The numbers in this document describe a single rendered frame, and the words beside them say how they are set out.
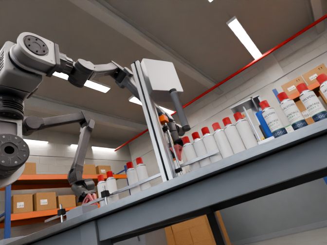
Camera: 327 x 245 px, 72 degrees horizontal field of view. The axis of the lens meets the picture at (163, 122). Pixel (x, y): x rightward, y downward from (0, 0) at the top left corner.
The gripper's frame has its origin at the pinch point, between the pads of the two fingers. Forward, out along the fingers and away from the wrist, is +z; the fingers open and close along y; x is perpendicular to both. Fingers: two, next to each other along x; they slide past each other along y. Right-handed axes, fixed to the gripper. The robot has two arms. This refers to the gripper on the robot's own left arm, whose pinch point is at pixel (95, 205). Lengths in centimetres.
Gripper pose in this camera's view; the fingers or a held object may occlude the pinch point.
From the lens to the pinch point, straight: 134.2
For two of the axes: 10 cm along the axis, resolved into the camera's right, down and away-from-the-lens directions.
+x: -4.7, 8.8, -0.1
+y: 4.6, 2.6, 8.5
